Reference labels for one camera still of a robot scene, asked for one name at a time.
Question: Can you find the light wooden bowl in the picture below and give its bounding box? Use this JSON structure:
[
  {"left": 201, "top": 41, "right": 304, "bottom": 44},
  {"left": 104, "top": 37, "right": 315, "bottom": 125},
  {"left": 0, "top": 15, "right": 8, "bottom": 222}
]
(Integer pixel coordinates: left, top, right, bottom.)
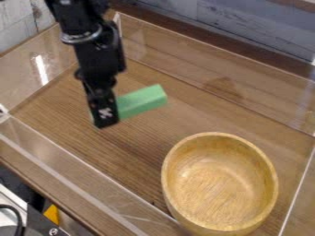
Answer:
[{"left": 161, "top": 132, "right": 279, "bottom": 236}]

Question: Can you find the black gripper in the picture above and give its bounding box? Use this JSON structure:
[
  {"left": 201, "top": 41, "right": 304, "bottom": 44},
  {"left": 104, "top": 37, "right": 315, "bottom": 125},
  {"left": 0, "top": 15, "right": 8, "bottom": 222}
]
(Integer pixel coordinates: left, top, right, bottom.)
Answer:
[{"left": 60, "top": 24, "right": 126, "bottom": 128}]

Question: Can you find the green rectangular block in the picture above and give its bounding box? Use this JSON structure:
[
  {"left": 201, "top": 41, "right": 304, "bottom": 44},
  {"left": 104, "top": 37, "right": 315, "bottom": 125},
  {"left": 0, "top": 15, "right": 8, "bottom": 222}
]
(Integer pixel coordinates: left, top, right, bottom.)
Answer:
[{"left": 116, "top": 84, "right": 166, "bottom": 120}]

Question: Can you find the black cable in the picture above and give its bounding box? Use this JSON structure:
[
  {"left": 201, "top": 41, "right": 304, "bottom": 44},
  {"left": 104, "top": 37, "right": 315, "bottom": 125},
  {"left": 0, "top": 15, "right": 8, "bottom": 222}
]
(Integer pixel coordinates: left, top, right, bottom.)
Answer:
[{"left": 0, "top": 204, "right": 24, "bottom": 236}]

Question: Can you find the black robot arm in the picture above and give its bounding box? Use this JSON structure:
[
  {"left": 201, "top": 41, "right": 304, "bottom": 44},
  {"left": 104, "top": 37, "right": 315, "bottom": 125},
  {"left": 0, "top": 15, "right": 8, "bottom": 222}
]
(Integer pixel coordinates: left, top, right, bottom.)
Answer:
[{"left": 44, "top": 0, "right": 126, "bottom": 128}]

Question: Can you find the clear acrylic front wall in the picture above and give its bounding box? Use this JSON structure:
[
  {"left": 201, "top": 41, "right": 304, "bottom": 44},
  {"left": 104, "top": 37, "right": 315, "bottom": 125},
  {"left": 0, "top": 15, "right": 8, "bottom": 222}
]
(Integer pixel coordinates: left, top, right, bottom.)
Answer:
[{"left": 0, "top": 105, "right": 190, "bottom": 236}]

